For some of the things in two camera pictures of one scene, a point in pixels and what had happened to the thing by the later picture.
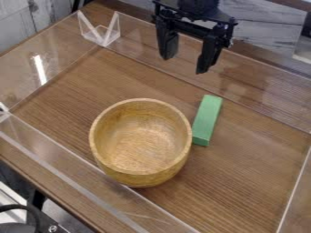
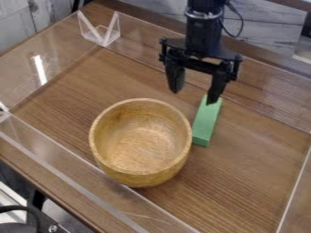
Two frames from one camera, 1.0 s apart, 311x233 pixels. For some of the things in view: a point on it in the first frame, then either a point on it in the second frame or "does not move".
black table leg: x=38 y=199 does not move
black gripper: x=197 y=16 -> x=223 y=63
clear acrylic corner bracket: x=100 y=35 does not move
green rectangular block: x=207 y=120 does not move
